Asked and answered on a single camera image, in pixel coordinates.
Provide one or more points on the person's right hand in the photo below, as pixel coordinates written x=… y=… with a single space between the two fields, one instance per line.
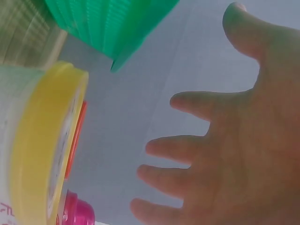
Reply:
x=253 y=145

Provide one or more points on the person's right thumb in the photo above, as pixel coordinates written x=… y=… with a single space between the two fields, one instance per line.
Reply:
x=243 y=35

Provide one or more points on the pink bottle cap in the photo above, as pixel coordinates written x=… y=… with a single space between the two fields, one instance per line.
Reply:
x=77 y=208

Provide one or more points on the green ribbed plastic cup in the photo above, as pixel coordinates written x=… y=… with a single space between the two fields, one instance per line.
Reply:
x=112 y=28

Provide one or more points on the white jar with yellow lid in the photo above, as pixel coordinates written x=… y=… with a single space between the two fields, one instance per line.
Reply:
x=39 y=140

